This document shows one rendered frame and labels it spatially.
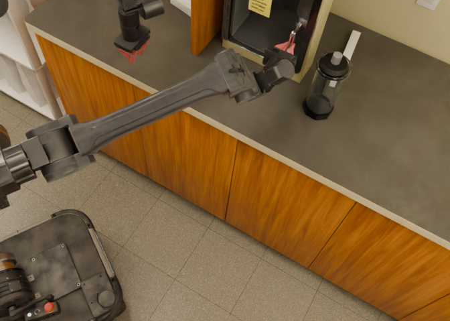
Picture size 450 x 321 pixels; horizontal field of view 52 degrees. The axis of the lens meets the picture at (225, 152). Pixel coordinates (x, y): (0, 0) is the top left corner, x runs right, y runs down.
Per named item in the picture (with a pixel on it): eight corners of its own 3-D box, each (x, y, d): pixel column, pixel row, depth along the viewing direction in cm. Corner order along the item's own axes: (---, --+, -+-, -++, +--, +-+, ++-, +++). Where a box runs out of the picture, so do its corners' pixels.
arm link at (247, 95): (210, 56, 94) (232, 105, 94) (236, 44, 93) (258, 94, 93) (232, 75, 137) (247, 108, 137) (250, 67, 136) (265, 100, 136)
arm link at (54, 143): (11, 145, 82) (24, 173, 83) (67, 124, 86) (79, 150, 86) (19, 151, 91) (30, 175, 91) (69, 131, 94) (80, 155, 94)
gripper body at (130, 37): (151, 33, 141) (148, 15, 135) (131, 54, 136) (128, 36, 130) (133, 25, 142) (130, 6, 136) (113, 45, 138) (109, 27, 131)
